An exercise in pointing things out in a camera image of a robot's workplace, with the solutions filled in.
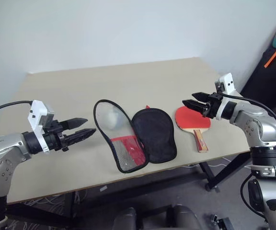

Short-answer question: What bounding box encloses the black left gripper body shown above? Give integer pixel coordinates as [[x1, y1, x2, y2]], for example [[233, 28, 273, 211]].
[[42, 120, 69, 152]]

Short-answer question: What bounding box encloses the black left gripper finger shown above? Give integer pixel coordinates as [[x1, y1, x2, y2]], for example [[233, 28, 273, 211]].
[[64, 128, 97, 146], [61, 117, 89, 130]]

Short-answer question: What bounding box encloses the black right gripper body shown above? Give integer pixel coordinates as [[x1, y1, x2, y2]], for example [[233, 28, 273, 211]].
[[201, 92, 224, 119]]

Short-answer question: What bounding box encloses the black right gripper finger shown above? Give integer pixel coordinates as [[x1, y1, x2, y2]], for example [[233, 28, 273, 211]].
[[182, 99, 208, 115], [191, 92, 211, 103]]

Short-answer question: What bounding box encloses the red table tennis paddle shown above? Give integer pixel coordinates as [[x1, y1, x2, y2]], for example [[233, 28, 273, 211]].
[[175, 105, 212, 153]]

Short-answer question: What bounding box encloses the black mesh paddle case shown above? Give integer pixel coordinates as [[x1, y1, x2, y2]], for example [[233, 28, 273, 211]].
[[93, 99, 178, 173]]

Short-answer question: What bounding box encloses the white ping pong ball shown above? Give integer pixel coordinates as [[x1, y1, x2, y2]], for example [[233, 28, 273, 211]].
[[106, 107, 125, 130]]

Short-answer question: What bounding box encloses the black cabinet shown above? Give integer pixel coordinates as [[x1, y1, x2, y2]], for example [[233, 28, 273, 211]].
[[240, 46, 276, 120]]

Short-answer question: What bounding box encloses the dark rounded shape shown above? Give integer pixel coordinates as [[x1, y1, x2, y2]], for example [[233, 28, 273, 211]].
[[171, 204, 202, 230], [113, 207, 145, 230]]

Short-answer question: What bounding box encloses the small black floor device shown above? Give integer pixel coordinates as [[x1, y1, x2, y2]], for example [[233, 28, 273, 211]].
[[211, 214, 237, 230]]

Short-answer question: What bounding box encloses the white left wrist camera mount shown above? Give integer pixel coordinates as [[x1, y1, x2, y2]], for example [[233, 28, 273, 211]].
[[28, 100, 55, 153]]

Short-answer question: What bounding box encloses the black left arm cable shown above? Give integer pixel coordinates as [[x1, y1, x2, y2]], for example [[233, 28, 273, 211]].
[[0, 100, 33, 118]]

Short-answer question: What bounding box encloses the white floor cable bundle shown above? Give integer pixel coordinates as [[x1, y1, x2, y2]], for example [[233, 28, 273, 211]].
[[183, 157, 231, 170]]

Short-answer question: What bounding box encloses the white floor cable tangle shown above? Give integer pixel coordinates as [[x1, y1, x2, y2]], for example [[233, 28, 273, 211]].
[[8, 186, 91, 230]]

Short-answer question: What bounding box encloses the black table frame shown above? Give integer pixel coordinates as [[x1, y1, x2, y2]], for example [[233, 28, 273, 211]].
[[3, 143, 253, 227]]

